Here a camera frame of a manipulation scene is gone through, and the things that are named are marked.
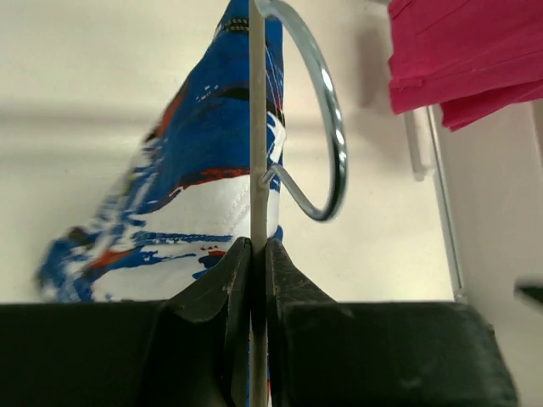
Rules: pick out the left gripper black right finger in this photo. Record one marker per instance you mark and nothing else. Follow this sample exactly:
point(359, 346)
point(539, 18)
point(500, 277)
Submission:
point(328, 353)

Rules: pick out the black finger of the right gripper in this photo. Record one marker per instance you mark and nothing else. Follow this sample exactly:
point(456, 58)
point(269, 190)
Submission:
point(531, 291)

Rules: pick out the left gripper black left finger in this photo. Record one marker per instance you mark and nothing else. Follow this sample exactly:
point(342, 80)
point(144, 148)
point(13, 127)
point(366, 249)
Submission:
point(189, 350)

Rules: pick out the blue white red patterned trousers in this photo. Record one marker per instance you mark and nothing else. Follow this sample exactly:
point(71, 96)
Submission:
point(185, 197)

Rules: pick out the clear plastic hanger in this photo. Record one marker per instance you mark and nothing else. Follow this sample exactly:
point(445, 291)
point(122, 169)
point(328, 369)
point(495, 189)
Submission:
point(261, 173)

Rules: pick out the white and silver clothes rack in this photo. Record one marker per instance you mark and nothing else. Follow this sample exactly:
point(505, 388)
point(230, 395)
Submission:
point(420, 138)

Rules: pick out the magenta pink garment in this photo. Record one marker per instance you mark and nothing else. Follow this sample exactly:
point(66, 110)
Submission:
point(470, 57)

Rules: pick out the aluminium rail at right wall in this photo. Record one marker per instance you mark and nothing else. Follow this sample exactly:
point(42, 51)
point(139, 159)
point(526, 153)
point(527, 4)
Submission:
point(445, 213)

